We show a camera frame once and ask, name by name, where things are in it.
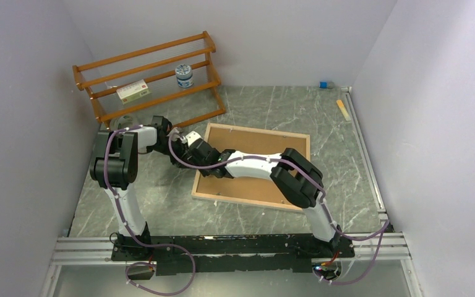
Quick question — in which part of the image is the light wooden picture frame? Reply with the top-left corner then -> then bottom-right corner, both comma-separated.
191,122 -> 311,213

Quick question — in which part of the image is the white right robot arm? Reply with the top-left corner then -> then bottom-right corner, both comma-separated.
169,139 -> 340,257

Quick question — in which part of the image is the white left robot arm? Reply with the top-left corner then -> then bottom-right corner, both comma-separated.
89,116 -> 181,260

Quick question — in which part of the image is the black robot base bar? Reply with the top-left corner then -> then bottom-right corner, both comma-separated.
111,232 -> 355,276

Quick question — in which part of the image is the clear tape roll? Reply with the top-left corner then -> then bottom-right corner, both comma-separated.
109,114 -> 139,131

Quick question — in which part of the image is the orange wooden shelf rack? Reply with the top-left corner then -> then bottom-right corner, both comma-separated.
72,31 -> 226,129

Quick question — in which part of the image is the white blue jar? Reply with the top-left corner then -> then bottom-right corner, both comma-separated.
175,64 -> 194,88

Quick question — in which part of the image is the white green box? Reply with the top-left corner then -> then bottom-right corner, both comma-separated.
116,80 -> 151,105

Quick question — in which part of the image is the blue capped small bottle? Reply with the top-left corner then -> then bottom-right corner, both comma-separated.
319,81 -> 335,89

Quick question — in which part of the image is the small yellow wooden stick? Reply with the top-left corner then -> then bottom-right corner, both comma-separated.
336,100 -> 351,121

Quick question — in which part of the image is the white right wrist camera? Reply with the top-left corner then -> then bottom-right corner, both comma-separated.
179,131 -> 203,147

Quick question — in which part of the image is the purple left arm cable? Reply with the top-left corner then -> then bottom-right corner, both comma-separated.
103,124 -> 197,297

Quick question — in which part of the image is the aluminium rail frame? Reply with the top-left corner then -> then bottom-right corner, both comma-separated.
48,86 -> 421,296

